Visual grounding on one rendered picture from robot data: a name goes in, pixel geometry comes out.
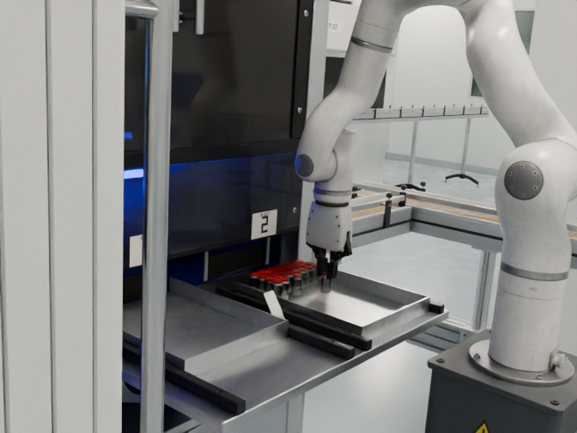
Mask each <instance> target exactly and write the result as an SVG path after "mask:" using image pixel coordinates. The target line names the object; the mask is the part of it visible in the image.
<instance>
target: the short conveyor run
mask: <svg viewBox="0 0 577 433"><path fill-rule="evenodd" d="M352 190H353V191H354V193H352V197H351V201H350V202H349V205H350V206H351V211H352V242H351V249H353V248H357V247H361V246H365V245H367V244H371V243H374V242H377V241H383V240H385V239H388V238H392V237H394V236H398V235H403V234H406V233H409V232H410V221H411V212H412V209H411V206H405V207H400V206H396V205H392V203H397V202H400V201H404V200H405V196H404V195H400V196H397V197H393V196H392V194H391V193H390V192H384V193H380V194H374V195H370V196H366V197H361V198H358V197H357V193H355V192H357V191H358V187H357V186H353V187H352ZM371 201H372V202H371Z"/></svg>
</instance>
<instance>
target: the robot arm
mask: <svg viewBox="0 0 577 433"><path fill-rule="evenodd" d="M428 6H448V7H452V8H455V9H456V10H457V11H458V12H459V13H460V14H461V16H462V18H463V20H464V23H465V35H466V48H465V50H466V57H467V61H468V64H469V66H470V69H471V72H472V75H473V76H474V79H475V81H476V83H477V86H478V88H479V90H480V92H481V94H482V96H483V98H484V100H485V102H486V104H487V106H488V107H489V110H490V111H491V112H492V113H493V115H494V116H495V118H496V119H497V121H498V122H499V123H500V125H501V127H502V128H503V129H504V131H505V132H506V133H507V134H508V136H509V137H510V139H511V141H512V142H513V145H514V146H515V148H516V149H514V150H513V151H512V152H510V153H509V154H508V155H507V156H506V158H505V159H504V160H503V162H502V164H501V166H500V168H499V171H498V174H497V177H496V181H495V207H496V211H497V215H498V218H499V222H500V225H501V230H502V235H503V244H502V251H501V263H500V269H499V276H498V282H497V290H496V296H495V308H494V314H493V321H492V327H491V334H490V339H489V340H484V341H480V342H477V343H475V344H474V345H473V346H472V347H471V348H470V352H469V359H470V360H471V362H472V364H473V365H475V366H476V367H477V368H478V369H480V370H481V371H482V372H484V373H486V374H488V375H491V376H493V377H495V378H497V379H500V380H503V381H508V382H512V383H515V384H520V385H524V386H531V387H555V386H561V385H563V384H566V383H568V382H569V381H571V380H572V379H573V377H574V366H573V364H571V362H569V360H568V358H567V357H565V355H564V354H559V351H558V350H557V345H558V339H559V333H560V328H561V323H562V312H563V307H564V302H565V295H566V289H567V284H568V274H569V269H570V263H571V256H572V247H571V242H570V240H569V236H568V230H567V224H566V209H567V203H570V202H572V201H574V200H576V199H577V133H576V132H575V131H574V129H573V127H572V126H571V125H570V124H569V123H568V121H567V120H566V118H565V117H564V115H563V114H562V112H561V111H560V110H559V108H558V107H557V106H556V104H555V103H554V101H553V100H552V99H551V98H550V96H549V95H548V93H547V92H546V90H545V88H544V86H543V85H542V83H541V82H540V80H539V78H538V75H537V73H536V71H535V70H534V68H533V66H532V64H531V60H530V59H529V56H528V54H527V52H526V50H525V47H524V45H523V42H522V40H521V38H520V35H519V30H518V27H517V23H516V19H515V12H514V2H513V0H361V4H360V8H359V10H358V14H357V17H356V20H355V25H354V28H353V31H352V34H351V37H350V40H349V45H348V49H347V51H346V55H345V58H344V61H343V67H342V69H341V73H340V77H339V79H338V82H337V86H336V87H335V88H334V89H333V91H332V92H331V93H330V94H329V95H327V96H326V97H325V98H324V99H323V100H322V101H321V102H320V103H319V104H318V105H317V106H316V107H315V109H314V110H313V112H312V113H311V115H310V116H309V118H308V120H307V122H306V124H305V127H304V129H303V132H302V134H301V139H300V142H299V145H298V149H297V152H296V156H295V171H296V173H297V175H298V176H299V177H300V178H301V179H302V180H304V181H306V182H314V188H313V198H314V199H316V200H315V201H313V202H312V204H311V208H310V211H309V215H308V219H307V231H306V244H307V245H308V246H309V247H310V248H311V249H312V250H313V252H314V253H315V258H316V259H317V269H316V270H317V273H316V276H317V277H320V276H322V272H324V271H326V279H328V280H330V279H333V278H335V277H337V268H338V261H340V260H341V259H342V258H343V257H346V256H350V255H352V250H351V242H352V211H351V206H350V205H349V202H350V201H351V197H352V187H353V177H354V166H355V147H356V136H357V133H356V132H355V131H353V130H351V129H346V128H345V127H346V126H347V124H348V123H349V122H350V121H351V120H353V119H354V118H355V117H357V116H358V115H359V114H361V113H364V112H366V111H367V110H368V109H369V108H370V107H371V106H372V105H373V104H374V102H375V100H376V98H377V95H378V93H379V90H380V85H381V83H382V80H383V77H384V74H385V72H386V67H387V65H388V62H389V59H390V56H391V54H392V49H393V47H394V44H395V41H396V38H397V36H398V31H399V29H400V26H401V22H402V20H403V19H404V17H405V16H406V15H408V14H410V13H412V12H413V11H415V10H417V9H420V8H422V7H428ZM326 249H327V250H331V252H330V262H328V259H327V258H326ZM342 249H344V250H343V252H342Z"/></svg>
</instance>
